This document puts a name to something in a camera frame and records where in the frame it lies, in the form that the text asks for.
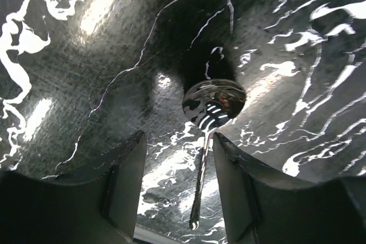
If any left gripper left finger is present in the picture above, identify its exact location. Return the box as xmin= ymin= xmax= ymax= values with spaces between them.
xmin=41 ymin=130 xmax=146 ymax=240

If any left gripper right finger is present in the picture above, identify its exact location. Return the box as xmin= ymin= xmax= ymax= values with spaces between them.
xmin=213 ymin=133 xmax=323 ymax=243

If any gold spoon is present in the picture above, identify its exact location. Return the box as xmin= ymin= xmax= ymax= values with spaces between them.
xmin=182 ymin=79 xmax=246 ymax=230

